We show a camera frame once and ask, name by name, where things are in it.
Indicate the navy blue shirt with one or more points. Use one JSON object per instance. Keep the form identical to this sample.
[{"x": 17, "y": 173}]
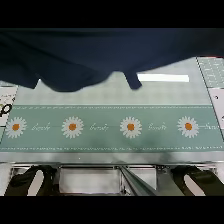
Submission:
[{"x": 83, "y": 56}]

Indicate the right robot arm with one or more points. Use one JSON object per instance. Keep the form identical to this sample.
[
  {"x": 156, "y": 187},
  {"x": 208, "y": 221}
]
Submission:
[{"x": 200, "y": 181}]

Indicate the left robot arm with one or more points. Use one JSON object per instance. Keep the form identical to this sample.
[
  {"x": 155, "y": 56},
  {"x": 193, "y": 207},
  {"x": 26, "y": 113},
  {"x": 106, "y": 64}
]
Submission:
[{"x": 28, "y": 181}]

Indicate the silver frame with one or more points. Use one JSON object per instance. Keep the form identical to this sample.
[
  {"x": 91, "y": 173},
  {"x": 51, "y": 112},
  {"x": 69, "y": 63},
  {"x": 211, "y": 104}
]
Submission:
[{"x": 133, "y": 181}]

